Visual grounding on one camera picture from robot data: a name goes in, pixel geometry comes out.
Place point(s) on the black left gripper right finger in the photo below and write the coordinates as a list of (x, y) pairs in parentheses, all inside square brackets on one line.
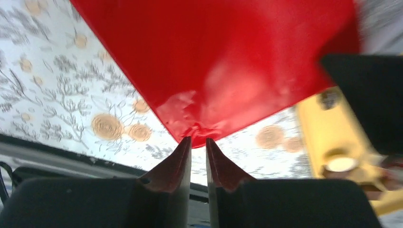
[(237, 200)]

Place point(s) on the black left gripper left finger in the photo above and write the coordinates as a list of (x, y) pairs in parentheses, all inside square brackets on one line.
[(94, 202)]

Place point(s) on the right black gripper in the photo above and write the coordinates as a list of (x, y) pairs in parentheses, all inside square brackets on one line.
[(373, 86)]

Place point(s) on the red box lid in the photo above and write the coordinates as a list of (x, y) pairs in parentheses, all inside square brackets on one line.
[(209, 68)]

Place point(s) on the yellow tray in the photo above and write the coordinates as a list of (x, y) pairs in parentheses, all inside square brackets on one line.
[(339, 149)]

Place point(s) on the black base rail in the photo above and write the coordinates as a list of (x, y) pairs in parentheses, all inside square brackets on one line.
[(78, 166)]

